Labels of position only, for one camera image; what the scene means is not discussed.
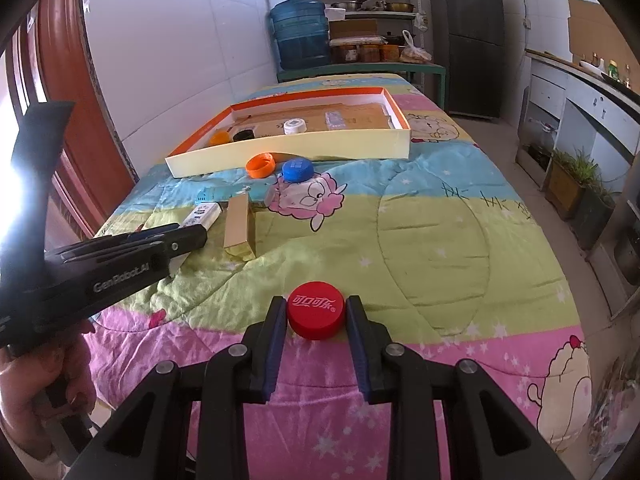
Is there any dark grey refrigerator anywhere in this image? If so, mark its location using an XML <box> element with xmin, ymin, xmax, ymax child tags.
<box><xmin>427</xmin><ymin>0</ymin><xmax>505</xmax><ymax>120</ymax></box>

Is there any person's left hand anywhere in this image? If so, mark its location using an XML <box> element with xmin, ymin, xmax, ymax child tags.
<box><xmin>0</xmin><ymin>320</ymin><xmax>98</xmax><ymax>461</ymax></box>

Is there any dark planter with grass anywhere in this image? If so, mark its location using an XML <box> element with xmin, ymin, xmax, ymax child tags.
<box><xmin>571</xmin><ymin>180</ymin><xmax>618</xmax><ymax>252</ymax></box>

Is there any green metal bench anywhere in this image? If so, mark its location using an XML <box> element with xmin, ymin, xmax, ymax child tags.
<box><xmin>276</xmin><ymin>62</ymin><xmax>447</xmax><ymax>111</ymax></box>

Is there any white plastic bag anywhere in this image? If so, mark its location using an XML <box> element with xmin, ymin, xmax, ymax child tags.
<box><xmin>400</xmin><ymin>30</ymin><xmax>432</xmax><ymax>64</ymax></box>

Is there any red wooden door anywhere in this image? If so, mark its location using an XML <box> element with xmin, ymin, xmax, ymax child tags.
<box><xmin>30</xmin><ymin>0</ymin><xmax>141</xmax><ymax>241</ymax></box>

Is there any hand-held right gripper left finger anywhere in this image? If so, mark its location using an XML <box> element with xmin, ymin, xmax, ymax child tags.
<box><xmin>65</xmin><ymin>296</ymin><xmax>288</xmax><ymax>480</ymax></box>

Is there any grey kitchen counter cabinet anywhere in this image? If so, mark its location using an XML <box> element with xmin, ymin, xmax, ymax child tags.
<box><xmin>515</xmin><ymin>49</ymin><xmax>640</xmax><ymax>196</ymax></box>

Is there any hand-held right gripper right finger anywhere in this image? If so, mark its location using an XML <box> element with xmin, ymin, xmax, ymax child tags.
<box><xmin>345</xmin><ymin>295</ymin><xmax>576</xmax><ymax>480</ymax></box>

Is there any brown planter with grass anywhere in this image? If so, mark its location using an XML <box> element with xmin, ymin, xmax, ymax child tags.
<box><xmin>545</xmin><ymin>149</ymin><xmax>598</xmax><ymax>221</ymax></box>

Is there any small white printed box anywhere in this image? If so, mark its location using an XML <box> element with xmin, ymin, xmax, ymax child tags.
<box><xmin>167</xmin><ymin>202</ymin><xmax>222</xmax><ymax>273</ymax></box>

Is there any brown cardboard box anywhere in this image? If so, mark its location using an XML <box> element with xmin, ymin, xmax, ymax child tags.
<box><xmin>329</xmin><ymin>19</ymin><xmax>379</xmax><ymax>40</ymax></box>

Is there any shallow cardboard tray orange rim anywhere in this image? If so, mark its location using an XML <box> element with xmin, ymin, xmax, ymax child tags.
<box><xmin>165</xmin><ymin>86</ymin><xmax>412</xmax><ymax>179</ymax></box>

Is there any small gold box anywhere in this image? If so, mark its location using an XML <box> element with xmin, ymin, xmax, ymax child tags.
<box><xmin>222</xmin><ymin>193</ymin><xmax>257</xmax><ymax>262</ymax></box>

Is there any large blue water jug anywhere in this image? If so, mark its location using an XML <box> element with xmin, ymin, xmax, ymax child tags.
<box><xmin>270</xmin><ymin>0</ymin><xmax>331</xmax><ymax>72</ymax></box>

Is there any blue bottle cap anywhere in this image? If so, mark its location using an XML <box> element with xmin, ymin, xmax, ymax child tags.
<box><xmin>281</xmin><ymin>158</ymin><xmax>313</xmax><ymax>183</ymax></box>

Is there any red bottle cap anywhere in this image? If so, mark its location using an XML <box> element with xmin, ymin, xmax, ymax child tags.
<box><xmin>286</xmin><ymin>281</ymin><xmax>347</xmax><ymax>341</ymax></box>

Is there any cardboard sheet on wall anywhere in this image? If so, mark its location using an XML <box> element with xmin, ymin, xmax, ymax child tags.
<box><xmin>567</xmin><ymin>0</ymin><xmax>628</xmax><ymax>61</ymax></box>

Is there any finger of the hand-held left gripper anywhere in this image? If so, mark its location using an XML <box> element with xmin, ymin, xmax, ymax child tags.
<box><xmin>95</xmin><ymin>223</ymin><xmax>181</xmax><ymax>245</ymax></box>
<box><xmin>60</xmin><ymin>225</ymin><xmax>208</xmax><ymax>263</ymax></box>

